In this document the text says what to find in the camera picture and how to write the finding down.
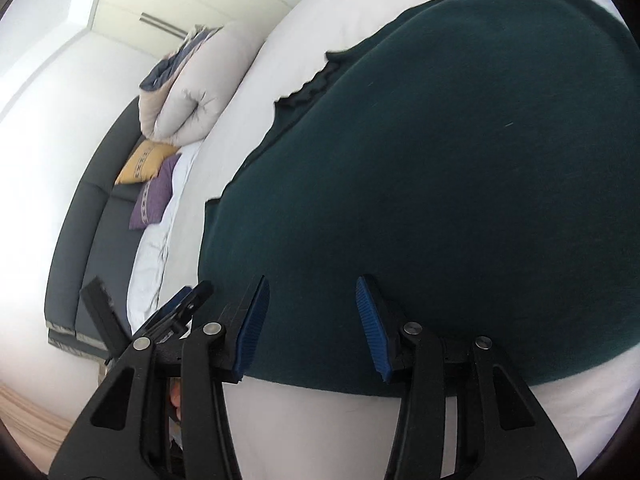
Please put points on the white pillow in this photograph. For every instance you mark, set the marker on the white pillow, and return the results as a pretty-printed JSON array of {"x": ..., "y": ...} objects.
[{"x": 150, "y": 265}]

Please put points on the white bed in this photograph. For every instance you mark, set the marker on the white bed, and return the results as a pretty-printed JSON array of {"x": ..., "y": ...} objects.
[{"x": 300, "y": 45}]

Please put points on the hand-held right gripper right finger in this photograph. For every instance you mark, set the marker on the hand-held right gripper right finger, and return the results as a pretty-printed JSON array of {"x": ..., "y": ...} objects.
[{"x": 372, "y": 330}]

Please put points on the dark green sweater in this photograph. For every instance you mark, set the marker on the dark green sweater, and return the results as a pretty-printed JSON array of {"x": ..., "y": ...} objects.
[{"x": 425, "y": 185}]

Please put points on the white wardrobe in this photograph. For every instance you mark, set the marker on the white wardrobe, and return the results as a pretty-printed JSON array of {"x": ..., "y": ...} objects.
[{"x": 165, "y": 0}]

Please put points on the yellow pillow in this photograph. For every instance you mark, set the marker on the yellow pillow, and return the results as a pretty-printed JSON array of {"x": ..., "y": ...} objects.
[{"x": 145, "y": 162}]

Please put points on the folded beige duvet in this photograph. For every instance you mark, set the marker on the folded beige duvet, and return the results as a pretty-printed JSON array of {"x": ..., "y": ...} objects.
[{"x": 200, "y": 95}]

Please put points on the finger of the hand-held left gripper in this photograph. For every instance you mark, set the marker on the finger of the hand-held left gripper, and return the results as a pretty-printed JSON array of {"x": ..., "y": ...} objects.
[
  {"x": 102, "y": 312},
  {"x": 175, "y": 305}
]

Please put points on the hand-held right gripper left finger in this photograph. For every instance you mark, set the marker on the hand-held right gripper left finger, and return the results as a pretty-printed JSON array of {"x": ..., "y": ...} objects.
[{"x": 252, "y": 330}]

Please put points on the grey padded headboard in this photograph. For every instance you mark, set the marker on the grey padded headboard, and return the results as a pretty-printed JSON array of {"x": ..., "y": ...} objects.
[{"x": 85, "y": 245}]

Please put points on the purple pillow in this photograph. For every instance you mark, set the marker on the purple pillow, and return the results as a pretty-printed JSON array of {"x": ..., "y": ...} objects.
[{"x": 152, "y": 200}]

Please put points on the person's left hand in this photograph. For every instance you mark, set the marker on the person's left hand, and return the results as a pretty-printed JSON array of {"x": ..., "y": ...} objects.
[{"x": 176, "y": 400}]

